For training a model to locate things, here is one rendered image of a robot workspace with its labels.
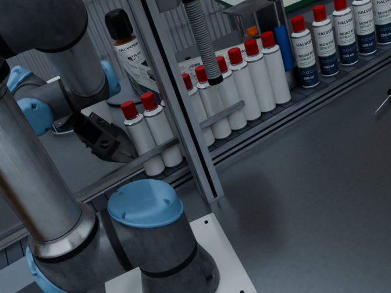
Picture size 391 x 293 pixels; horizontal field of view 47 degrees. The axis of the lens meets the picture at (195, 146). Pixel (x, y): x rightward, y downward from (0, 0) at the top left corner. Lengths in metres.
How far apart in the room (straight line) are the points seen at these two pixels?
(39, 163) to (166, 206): 0.21
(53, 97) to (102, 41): 3.04
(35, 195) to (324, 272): 0.51
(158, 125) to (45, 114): 0.31
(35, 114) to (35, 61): 3.08
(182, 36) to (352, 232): 3.31
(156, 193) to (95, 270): 0.16
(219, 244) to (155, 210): 0.26
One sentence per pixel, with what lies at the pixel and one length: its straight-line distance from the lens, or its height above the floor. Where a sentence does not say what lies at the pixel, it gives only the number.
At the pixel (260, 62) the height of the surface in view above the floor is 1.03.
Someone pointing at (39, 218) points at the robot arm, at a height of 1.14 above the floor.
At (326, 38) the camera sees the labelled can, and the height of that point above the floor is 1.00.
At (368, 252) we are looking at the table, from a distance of 0.90.
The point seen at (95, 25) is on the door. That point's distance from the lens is 3.93.
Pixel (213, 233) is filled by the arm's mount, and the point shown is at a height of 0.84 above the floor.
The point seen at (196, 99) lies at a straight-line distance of 1.13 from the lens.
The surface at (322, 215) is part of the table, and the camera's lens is 0.98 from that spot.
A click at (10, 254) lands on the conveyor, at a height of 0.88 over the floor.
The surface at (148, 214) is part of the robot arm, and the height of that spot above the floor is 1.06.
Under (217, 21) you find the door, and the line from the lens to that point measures 4.13.
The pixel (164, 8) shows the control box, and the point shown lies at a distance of 0.90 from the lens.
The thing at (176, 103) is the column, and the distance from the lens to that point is 0.95.
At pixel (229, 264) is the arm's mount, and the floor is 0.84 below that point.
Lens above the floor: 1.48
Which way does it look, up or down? 30 degrees down
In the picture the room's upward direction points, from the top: 20 degrees counter-clockwise
